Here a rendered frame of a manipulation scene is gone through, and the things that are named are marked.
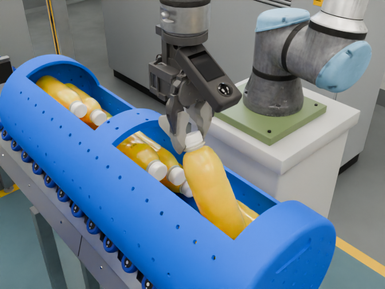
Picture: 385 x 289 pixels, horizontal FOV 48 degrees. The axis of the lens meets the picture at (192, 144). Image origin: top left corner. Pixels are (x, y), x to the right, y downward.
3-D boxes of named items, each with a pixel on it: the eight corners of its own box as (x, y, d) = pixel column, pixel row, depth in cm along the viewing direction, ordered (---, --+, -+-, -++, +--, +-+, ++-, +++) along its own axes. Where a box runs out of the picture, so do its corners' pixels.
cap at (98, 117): (99, 125, 118) (102, 128, 117) (89, 121, 115) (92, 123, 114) (106, 113, 118) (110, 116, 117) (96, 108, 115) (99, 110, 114)
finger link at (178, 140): (163, 141, 79) (169, 94, 75) (184, 156, 75) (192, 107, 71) (149, 145, 77) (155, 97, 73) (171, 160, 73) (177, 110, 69)
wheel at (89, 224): (96, 211, 106) (90, 211, 104) (106, 222, 103) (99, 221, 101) (88, 227, 106) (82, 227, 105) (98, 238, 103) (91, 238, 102)
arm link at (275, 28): (276, 51, 112) (283, -3, 104) (317, 69, 103) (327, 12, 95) (241, 62, 106) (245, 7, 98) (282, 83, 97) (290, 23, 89)
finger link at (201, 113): (194, 125, 83) (188, 84, 77) (215, 139, 79) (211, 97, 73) (181, 133, 82) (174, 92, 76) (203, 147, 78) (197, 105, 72)
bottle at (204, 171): (250, 222, 81) (213, 129, 78) (246, 239, 75) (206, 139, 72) (215, 231, 83) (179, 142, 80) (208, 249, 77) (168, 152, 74)
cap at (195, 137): (204, 136, 77) (201, 126, 77) (200, 141, 74) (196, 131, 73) (185, 142, 78) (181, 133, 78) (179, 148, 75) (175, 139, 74)
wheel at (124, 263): (132, 247, 96) (125, 247, 95) (144, 259, 94) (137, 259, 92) (122, 265, 97) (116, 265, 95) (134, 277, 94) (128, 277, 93)
